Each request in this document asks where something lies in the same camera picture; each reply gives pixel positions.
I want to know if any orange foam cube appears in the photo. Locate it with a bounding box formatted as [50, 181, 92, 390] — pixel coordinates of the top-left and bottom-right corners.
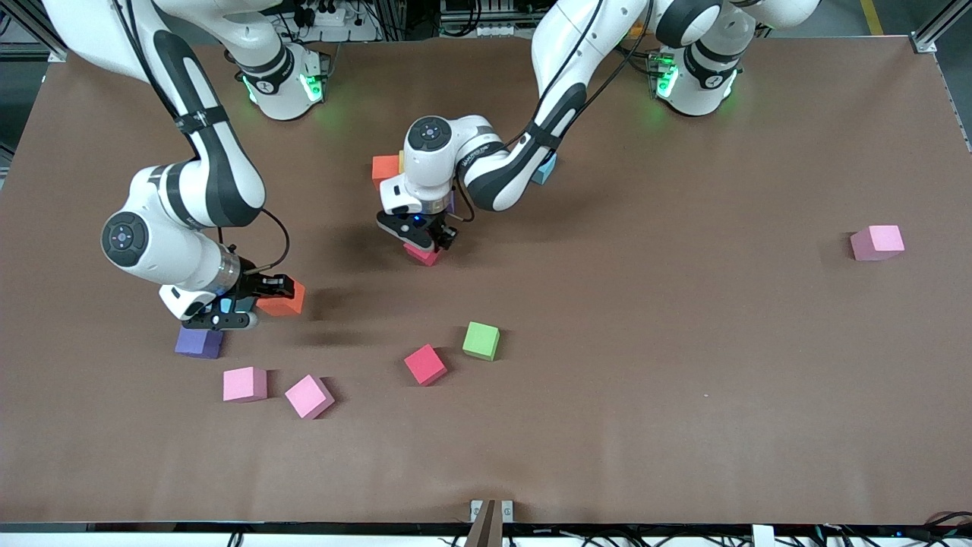
[372, 155, 402, 191]
[257, 280, 306, 317]

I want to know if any pink foam cube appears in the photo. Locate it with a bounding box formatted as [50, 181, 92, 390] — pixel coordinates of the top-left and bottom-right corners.
[285, 374, 336, 420]
[222, 366, 269, 403]
[850, 225, 906, 262]

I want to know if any green foam cube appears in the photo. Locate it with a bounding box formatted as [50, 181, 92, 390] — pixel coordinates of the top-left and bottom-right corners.
[462, 321, 501, 362]

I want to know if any brown paper table cover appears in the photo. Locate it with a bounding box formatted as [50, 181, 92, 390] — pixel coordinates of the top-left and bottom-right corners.
[0, 36, 972, 526]

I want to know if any aluminium frame profile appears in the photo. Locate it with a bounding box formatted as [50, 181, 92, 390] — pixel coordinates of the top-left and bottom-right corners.
[910, 0, 972, 55]

